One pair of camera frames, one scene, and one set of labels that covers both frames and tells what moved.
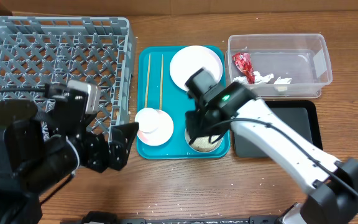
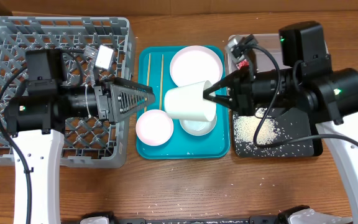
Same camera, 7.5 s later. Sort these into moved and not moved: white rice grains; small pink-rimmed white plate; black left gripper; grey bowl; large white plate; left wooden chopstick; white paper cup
Moved: white rice grains; white paper cup; black left gripper; grey bowl
Not moved: left wooden chopstick; large white plate; small pink-rimmed white plate
